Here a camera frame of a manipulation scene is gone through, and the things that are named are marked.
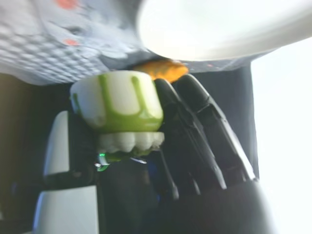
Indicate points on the green and white toy cake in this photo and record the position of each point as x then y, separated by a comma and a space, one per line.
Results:
119, 107

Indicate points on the orange croissant bread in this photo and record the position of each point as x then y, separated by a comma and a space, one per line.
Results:
168, 70

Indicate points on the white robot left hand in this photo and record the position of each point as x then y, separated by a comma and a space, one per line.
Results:
219, 195

